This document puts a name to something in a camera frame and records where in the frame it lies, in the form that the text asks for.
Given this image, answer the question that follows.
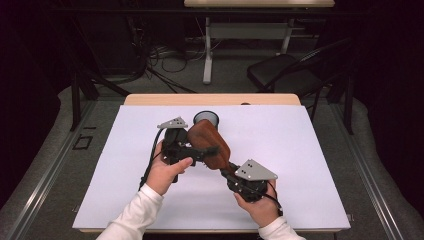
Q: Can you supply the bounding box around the person's right hand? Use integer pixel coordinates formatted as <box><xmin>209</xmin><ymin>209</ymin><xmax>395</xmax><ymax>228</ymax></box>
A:
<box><xmin>233</xmin><ymin>179</ymin><xmax>282</xmax><ymax>229</ymax></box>

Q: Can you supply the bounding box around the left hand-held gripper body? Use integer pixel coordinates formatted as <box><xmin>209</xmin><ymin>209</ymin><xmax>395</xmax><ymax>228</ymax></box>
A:
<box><xmin>157</xmin><ymin>116</ymin><xmax>203</xmax><ymax>167</ymax></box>

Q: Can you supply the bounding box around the desk with white legs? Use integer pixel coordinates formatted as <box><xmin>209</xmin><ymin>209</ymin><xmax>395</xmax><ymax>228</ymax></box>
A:
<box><xmin>183</xmin><ymin>0</ymin><xmax>336</xmax><ymax>85</ymax></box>

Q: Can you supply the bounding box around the black mesh pen cup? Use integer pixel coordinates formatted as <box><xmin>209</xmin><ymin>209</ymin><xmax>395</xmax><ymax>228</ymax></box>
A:
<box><xmin>192</xmin><ymin>110</ymin><xmax>220</xmax><ymax>131</ymax></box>

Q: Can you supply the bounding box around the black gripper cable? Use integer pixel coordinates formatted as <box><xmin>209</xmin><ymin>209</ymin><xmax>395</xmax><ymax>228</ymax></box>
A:
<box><xmin>264</xmin><ymin>181</ymin><xmax>285</xmax><ymax>217</ymax></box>
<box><xmin>138</xmin><ymin>128</ymin><xmax>167</xmax><ymax>192</ymax></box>

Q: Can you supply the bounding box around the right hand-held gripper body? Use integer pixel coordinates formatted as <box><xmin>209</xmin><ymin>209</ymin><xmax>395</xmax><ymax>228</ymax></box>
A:
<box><xmin>226</xmin><ymin>159</ymin><xmax>279</xmax><ymax>204</ymax></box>

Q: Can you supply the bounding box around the black metal stand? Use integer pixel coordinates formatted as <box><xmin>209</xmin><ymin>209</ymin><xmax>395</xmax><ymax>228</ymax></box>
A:
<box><xmin>69</xmin><ymin>71</ymin><xmax>132</xmax><ymax>132</ymax></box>
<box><xmin>328</xmin><ymin>73</ymin><xmax>355</xmax><ymax>136</ymax></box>

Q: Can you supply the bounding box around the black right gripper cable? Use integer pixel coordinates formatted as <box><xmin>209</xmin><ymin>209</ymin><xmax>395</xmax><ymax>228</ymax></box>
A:
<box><xmin>264</xmin><ymin>181</ymin><xmax>285</xmax><ymax>217</ymax></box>

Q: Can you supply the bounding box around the person's left hand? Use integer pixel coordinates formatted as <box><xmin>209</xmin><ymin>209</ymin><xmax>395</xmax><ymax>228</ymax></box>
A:
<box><xmin>145</xmin><ymin>140</ymin><xmax>195</xmax><ymax>197</ymax></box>

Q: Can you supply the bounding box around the metal floor rail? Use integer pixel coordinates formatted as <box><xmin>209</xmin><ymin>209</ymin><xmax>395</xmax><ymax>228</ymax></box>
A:
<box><xmin>6</xmin><ymin>99</ymin><xmax>98</xmax><ymax>240</ymax></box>
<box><xmin>328</xmin><ymin>103</ymin><xmax>405</xmax><ymax>240</ymax></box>

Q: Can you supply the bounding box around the white table sheet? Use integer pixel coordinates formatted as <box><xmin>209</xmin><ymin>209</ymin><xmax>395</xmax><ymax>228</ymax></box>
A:
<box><xmin>72</xmin><ymin>104</ymin><xmax>352</xmax><ymax>231</ymax></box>

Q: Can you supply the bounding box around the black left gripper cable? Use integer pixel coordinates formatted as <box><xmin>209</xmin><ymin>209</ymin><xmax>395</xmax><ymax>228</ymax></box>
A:
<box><xmin>138</xmin><ymin>128</ymin><xmax>167</xmax><ymax>192</ymax></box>

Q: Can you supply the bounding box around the black folding chair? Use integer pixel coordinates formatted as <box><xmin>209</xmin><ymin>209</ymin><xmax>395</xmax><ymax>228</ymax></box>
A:
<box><xmin>246</xmin><ymin>37</ymin><xmax>354</xmax><ymax>101</ymax></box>

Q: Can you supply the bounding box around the bundle of floor cables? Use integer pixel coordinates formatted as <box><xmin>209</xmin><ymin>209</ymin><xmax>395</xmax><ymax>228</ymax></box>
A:
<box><xmin>128</xmin><ymin>16</ymin><xmax>201</xmax><ymax>94</ymax></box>

